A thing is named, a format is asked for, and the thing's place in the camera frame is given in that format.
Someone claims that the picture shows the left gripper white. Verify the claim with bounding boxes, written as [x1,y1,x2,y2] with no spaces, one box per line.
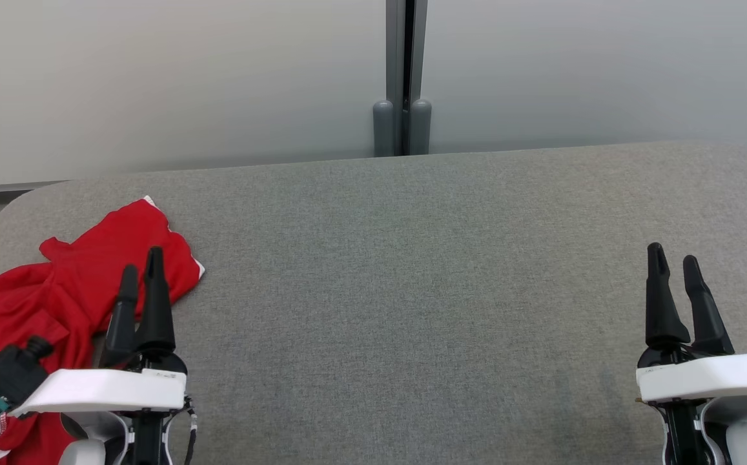
[8,246,189,415]

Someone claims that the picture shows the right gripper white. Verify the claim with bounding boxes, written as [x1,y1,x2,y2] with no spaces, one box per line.
[635,242,747,403]

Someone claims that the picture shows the red garment with white trim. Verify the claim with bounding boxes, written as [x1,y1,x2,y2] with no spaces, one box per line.
[39,196,205,336]

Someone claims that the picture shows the red jersey with white sleeve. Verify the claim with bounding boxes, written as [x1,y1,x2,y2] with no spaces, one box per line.
[0,263,99,465]

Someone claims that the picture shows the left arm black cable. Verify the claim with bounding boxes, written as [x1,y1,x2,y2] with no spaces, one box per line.
[181,395,199,465]

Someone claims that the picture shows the grey partition post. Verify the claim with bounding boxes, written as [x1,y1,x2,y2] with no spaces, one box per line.
[405,0,433,156]
[373,0,406,158]

